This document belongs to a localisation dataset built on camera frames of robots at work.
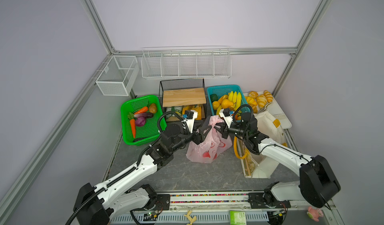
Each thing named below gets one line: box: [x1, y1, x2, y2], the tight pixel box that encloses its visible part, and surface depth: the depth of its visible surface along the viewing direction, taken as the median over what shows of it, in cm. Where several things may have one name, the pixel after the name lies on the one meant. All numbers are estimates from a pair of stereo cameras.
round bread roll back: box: [248, 91, 259, 99], surface depth 121 cm
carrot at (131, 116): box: [128, 112, 136, 138], surface depth 104 cm
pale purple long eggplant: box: [134, 112, 154, 118], surface depth 108 cm
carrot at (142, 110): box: [134, 106, 149, 115], surface depth 111 cm
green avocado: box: [210, 93, 219, 103], surface depth 115 cm
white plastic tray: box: [261, 94, 292, 129], surface depth 113 cm
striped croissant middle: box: [256, 94, 268, 109], surface depth 117 cm
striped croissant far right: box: [263, 90, 274, 103], surface depth 118 cm
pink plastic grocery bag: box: [186, 115, 233, 164], surface depth 79 cm
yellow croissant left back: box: [245, 96, 258, 106], surface depth 117 cm
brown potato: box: [148, 103, 158, 114], surface depth 110 cm
